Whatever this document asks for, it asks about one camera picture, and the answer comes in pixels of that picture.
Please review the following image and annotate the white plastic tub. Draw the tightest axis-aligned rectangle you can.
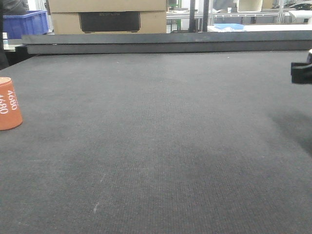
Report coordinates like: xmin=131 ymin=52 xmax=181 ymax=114
xmin=237 ymin=0 xmax=263 ymax=13

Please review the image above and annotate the lower cardboard box black label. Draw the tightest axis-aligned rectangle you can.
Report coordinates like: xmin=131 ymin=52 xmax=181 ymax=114
xmin=51 ymin=11 xmax=166 ymax=35

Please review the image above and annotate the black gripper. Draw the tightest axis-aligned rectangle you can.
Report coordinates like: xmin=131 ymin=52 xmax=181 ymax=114
xmin=291 ymin=49 xmax=312 ymax=84

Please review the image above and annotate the upper cardboard box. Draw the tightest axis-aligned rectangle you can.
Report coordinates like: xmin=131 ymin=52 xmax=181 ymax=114
xmin=48 ymin=0 xmax=167 ymax=13

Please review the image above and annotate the light blue flat tray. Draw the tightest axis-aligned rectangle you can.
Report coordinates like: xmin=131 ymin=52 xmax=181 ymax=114
xmin=214 ymin=23 xmax=245 ymax=31

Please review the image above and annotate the white background table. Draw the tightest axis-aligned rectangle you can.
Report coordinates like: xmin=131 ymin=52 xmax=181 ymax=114
xmin=207 ymin=24 xmax=312 ymax=32

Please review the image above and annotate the dark grey raised table board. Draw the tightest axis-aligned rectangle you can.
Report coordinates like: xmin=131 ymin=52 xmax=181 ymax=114
xmin=21 ymin=31 xmax=312 ymax=55

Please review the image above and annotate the blue crate in background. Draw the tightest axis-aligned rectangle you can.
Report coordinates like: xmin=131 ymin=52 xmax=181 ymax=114
xmin=3 ymin=10 xmax=49 ymax=39

